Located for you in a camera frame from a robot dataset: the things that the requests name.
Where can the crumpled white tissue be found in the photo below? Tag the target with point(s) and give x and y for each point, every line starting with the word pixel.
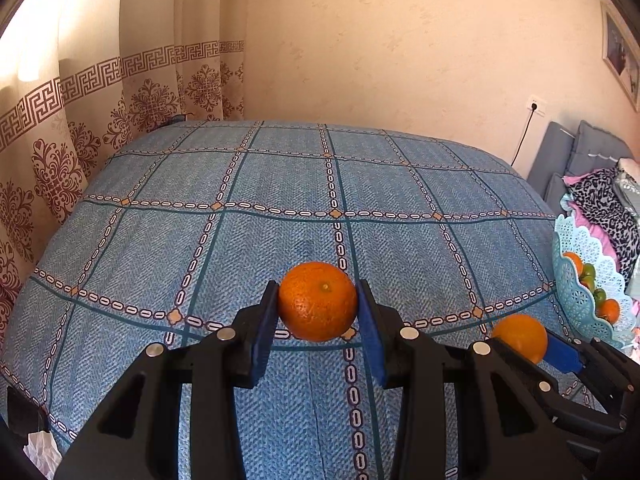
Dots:
pixel 42 452

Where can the beige patterned curtain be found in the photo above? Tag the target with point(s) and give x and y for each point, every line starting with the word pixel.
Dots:
pixel 65 110

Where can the white wall socket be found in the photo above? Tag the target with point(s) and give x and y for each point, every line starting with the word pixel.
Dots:
pixel 539 105

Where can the grey cushion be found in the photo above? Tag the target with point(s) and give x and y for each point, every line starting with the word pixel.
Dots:
pixel 597 147
pixel 556 192

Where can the light blue plastic lattice basket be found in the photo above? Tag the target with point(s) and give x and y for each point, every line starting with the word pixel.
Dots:
pixel 570 240

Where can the grey-green floral cloth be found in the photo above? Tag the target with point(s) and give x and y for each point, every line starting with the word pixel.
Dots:
pixel 631 185

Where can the blue plaid bed sheet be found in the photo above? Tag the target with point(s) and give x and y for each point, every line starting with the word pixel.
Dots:
pixel 250 240

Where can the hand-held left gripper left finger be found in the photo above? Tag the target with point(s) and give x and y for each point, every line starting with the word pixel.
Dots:
pixel 265 335

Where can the framed wall picture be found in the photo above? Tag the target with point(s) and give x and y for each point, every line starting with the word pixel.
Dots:
pixel 617 50

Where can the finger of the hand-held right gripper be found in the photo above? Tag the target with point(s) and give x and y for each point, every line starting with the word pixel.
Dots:
pixel 562 355
pixel 590 412

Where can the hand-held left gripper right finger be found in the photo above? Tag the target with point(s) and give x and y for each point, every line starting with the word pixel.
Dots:
pixel 372 335

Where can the leopard print cloth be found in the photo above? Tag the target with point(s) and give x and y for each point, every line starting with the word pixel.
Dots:
pixel 610 210

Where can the orange mandarin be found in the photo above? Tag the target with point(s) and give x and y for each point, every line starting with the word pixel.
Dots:
pixel 520 335
pixel 609 310
pixel 574 261
pixel 317 301

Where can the green mandarin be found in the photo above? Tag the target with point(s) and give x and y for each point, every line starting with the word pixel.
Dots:
pixel 589 272
pixel 597 294

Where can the grey cushions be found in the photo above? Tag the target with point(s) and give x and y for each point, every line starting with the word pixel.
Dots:
pixel 550 155

